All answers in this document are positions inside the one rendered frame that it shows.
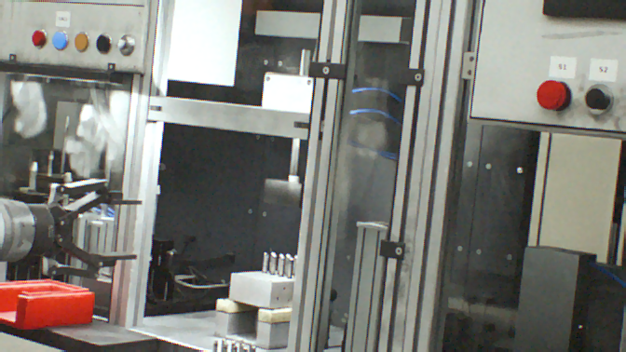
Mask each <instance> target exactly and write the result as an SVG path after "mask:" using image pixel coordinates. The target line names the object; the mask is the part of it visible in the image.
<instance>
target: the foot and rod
mask: <svg viewBox="0 0 626 352"><path fill-rule="evenodd" d="M303 149H304V139H297V138H293V146H292V155H291V164H290V173H289V180H282V179H265V193H264V203H267V204H274V205H280V206H285V207H291V208H297V209H302V208H303V205H304V194H305V185H306V183H305V182H299V176H301V166H302V157H303Z"/></svg>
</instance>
